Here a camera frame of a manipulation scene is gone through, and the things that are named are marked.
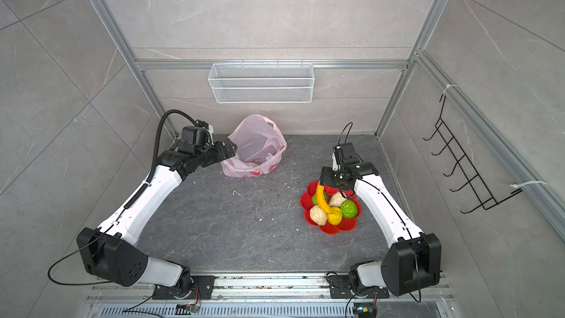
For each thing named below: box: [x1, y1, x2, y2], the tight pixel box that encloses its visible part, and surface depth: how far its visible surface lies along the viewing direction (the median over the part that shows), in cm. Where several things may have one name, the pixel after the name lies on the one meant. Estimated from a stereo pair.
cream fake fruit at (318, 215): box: [308, 204, 329, 226], surface depth 86 cm
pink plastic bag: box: [220, 113, 288, 179], surface depth 95 cm
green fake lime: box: [340, 199, 359, 219], surface depth 87 cm
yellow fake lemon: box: [327, 206, 343, 226], surface depth 86 cm
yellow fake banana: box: [316, 181, 342, 215], surface depth 86 cm
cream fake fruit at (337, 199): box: [328, 191, 348, 208], surface depth 92 cm
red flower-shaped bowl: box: [300, 180, 362, 235], surface depth 88 cm
